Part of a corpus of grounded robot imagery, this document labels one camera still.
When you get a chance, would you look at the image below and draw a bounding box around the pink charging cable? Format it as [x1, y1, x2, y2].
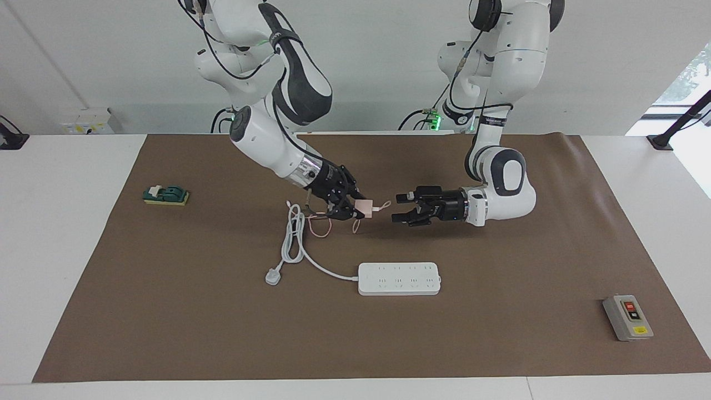
[303, 199, 392, 239]

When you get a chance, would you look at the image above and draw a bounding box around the white power strip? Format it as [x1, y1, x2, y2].
[358, 262, 442, 296]

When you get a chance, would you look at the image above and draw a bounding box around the brown table mat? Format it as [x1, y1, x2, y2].
[32, 132, 711, 384]

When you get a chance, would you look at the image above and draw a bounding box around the bright window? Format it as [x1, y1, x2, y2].
[650, 43, 711, 109]

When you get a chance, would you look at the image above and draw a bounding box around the black table clamp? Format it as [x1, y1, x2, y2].
[0, 115, 29, 151]

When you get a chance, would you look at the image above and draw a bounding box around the white power cord with plug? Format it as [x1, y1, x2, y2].
[265, 203, 360, 286]

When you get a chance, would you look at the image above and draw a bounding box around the black base cable bundle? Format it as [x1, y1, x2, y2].
[397, 83, 484, 133]
[210, 107, 237, 134]

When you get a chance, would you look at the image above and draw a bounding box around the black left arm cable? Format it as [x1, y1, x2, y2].
[447, 28, 514, 134]

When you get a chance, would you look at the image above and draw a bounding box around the green knife switch block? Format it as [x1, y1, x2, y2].
[142, 184, 191, 207]

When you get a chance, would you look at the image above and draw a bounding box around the grey on-off switch box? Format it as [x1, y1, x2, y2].
[603, 294, 654, 342]

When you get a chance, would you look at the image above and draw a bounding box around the white wall socket box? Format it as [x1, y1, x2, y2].
[60, 107, 115, 135]

